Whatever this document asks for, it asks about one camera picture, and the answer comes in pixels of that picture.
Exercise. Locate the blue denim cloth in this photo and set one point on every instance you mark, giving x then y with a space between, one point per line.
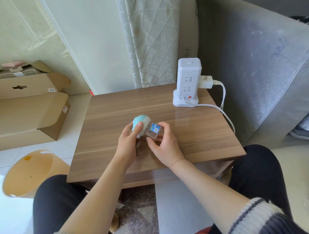
300 127

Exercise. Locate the grey fabric sofa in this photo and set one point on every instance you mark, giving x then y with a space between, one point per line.
253 72

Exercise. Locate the person's leg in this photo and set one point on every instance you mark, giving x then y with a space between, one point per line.
55 202
258 173

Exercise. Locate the person's right thumb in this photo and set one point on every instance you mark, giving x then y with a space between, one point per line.
153 144

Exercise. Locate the open cardboard box with flaps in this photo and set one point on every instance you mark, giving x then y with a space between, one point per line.
26 70

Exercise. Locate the person's right hand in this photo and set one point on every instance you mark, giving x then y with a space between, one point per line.
166 149

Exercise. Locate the person's left forearm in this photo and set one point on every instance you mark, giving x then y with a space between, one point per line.
99 197

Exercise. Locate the patterned grey curtain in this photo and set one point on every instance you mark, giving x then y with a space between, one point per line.
149 43

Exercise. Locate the person's left hand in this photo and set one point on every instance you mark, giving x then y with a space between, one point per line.
126 147

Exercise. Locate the tan slipper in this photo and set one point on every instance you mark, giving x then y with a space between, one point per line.
114 223

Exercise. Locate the striped knit sleeve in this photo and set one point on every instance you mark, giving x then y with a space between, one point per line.
265 219

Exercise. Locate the pink soft item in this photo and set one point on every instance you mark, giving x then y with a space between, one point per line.
12 64

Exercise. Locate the white tower power strip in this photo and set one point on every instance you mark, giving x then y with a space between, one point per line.
188 79

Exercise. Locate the person's left leg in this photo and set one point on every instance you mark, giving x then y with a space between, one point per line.
55 202

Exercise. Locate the person's right forearm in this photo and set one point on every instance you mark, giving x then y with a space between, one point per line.
207 192

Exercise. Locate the person's right leg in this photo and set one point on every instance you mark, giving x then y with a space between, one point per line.
258 173

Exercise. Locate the large open cardboard box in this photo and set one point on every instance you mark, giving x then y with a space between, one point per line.
29 115

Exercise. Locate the white charger plug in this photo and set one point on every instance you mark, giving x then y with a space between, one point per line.
205 82

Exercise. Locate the beige waste bin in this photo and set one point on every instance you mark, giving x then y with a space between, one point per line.
33 173

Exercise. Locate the person's left thumb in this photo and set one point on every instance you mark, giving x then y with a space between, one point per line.
138 129

